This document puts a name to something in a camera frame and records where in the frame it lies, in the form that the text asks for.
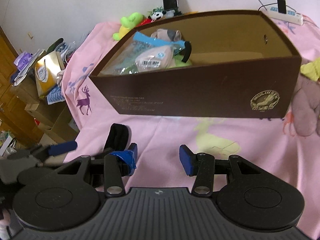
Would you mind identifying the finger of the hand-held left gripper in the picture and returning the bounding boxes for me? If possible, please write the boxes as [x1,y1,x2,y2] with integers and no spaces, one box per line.
[31,140,78,163]

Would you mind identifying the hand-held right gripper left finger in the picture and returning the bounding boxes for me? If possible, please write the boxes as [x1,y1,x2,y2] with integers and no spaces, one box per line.
[57,142,138,198]

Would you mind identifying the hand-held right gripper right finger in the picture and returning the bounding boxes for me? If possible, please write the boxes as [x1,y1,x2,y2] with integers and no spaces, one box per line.
[179,144,265,197]

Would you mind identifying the brown cardboard box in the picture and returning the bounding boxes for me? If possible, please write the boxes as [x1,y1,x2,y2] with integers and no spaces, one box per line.
[89,9,303,119]

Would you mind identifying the beige plush with barcode label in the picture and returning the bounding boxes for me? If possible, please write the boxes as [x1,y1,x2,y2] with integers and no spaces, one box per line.
[134,46,175,73]

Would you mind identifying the clear plastic bag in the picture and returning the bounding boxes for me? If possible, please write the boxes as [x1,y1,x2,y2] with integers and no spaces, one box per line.
[109,31,186,76]

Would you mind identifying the mauve and grey plush toy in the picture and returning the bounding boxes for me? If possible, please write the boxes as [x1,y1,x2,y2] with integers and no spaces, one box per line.
[150,28,183,42]

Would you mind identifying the yellow soft cloth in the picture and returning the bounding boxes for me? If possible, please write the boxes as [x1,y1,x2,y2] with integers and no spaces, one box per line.
[300,57,320,82]

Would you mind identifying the stacked cardboard boxes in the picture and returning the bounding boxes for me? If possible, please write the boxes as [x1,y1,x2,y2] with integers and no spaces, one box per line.
[9,79,78,141]

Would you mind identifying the pink deer print bed sheet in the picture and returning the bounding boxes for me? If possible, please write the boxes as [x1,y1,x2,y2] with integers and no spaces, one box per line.
[61,12,320,239]

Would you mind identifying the blue patterned packet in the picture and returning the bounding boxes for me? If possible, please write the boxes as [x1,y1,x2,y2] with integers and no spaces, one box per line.
[46,86,65,105]

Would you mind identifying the wooden door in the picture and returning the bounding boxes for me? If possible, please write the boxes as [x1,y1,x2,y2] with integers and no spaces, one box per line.
[0,26,43,153]

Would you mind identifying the yellow gift bag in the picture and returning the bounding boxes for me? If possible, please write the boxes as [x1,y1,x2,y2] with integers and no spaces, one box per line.
[34,51,66,99]

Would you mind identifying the purple tissue pack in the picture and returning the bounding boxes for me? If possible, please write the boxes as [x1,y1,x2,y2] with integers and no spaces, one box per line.
[13,51,35,71]

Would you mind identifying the green frog plush toy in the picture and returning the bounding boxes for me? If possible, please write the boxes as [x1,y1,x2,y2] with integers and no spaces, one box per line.
[112,12,145,41]

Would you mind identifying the mauve bear plush toy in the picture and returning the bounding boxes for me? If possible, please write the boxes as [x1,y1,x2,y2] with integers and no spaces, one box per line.
[291,76,320,137]

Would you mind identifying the panda plush toy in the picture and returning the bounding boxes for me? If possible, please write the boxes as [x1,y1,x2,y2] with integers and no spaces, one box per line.
[148,7,167,21]

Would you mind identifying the white power strip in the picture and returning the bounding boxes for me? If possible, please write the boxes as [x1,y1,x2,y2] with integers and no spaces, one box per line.
[263,5,304,26]

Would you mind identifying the black charger plug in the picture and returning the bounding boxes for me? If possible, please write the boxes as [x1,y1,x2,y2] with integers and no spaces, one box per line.
[276,0,287,14]

